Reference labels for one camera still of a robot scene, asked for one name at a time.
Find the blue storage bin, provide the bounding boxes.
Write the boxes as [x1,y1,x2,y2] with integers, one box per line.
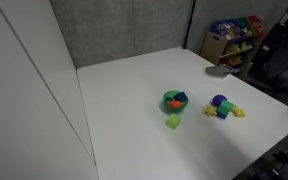
[209,19,249,42]

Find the red storage bin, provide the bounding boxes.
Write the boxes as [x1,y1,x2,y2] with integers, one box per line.
[247,14,266,34]

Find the purple ball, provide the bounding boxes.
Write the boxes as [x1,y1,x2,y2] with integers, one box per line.
[211,94,228,108]

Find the grey folded cloth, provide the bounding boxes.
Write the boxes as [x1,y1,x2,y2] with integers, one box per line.
[205,64,235,80]

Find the orange octopus toy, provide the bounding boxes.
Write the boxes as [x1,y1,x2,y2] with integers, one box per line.
[165,99,184,109]

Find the green plastic bowl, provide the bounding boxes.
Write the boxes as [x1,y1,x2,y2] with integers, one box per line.
[162,89,189,114]

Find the small blue block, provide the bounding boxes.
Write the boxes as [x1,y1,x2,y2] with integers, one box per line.
[215,111,228,120]

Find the wooden toy storage shelf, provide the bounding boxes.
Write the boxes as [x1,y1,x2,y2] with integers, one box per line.
[200,15,270,76]

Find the black equipment base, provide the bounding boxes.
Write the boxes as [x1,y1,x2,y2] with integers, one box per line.
[233,126,288,180]

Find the lime green foam block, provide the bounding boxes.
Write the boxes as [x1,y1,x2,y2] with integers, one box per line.
[165,112,182,131]

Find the yellow spiky toy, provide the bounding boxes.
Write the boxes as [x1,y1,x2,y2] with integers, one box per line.
[203,104,218,118]

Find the black vertical pole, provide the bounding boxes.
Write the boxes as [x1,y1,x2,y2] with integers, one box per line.
[182,0,197,50]

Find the black office chair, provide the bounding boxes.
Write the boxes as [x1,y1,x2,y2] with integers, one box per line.
[250,0,288,91]

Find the blue foam block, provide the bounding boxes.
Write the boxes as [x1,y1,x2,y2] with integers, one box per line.
[173,91,189,103]

